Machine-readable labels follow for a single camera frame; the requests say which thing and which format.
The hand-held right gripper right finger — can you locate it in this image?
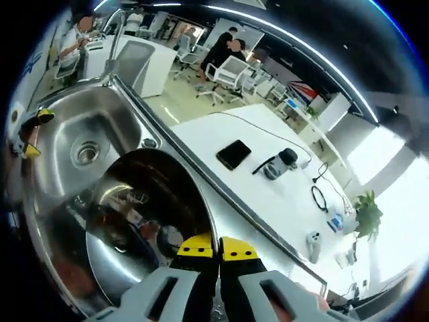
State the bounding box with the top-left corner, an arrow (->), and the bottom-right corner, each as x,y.
219,236 -> 336,322

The stainless steel bowl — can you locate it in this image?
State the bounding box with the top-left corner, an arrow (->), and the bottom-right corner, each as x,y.
85,148 -> 216,305

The white cabinet desk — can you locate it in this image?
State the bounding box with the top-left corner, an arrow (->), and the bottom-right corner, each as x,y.
83,34 -> 179,99

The chrome sink faucet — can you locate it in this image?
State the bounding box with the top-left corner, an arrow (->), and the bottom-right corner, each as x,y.
103,8 -> 135,87

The white office chair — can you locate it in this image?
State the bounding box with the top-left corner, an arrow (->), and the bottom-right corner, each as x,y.
196,54 -> 255,105
174,34 -> 204,73

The stainless steel sink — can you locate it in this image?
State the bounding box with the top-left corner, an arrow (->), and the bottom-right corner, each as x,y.
22,79 -> 162,204

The black looped cable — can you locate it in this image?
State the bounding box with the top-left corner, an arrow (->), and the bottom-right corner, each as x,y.
310,162 -> 332,213

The white handheld controller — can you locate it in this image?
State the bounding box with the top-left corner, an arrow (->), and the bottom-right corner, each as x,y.
305,230 -> 322,264

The blue and white box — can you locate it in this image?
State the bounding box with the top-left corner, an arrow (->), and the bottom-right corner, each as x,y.
326,207 -> 347,233

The flag wall picture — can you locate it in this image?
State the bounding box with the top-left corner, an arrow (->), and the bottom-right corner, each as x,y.
287,79 -> 320,102

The potted green plant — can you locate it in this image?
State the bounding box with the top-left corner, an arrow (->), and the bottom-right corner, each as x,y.
353,189 -> 384,242

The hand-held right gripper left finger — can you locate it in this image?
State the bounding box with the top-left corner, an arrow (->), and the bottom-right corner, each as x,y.
100,231 -> 219,322

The grey and black device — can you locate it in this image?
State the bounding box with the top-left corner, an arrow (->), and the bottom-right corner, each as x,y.
251,147 -> 300,181

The black smartphone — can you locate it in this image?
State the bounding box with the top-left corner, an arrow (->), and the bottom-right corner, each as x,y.
215,139 -> 253,171

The thin black desk cable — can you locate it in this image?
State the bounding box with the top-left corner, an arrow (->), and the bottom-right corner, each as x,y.
216,111 -> 313,168

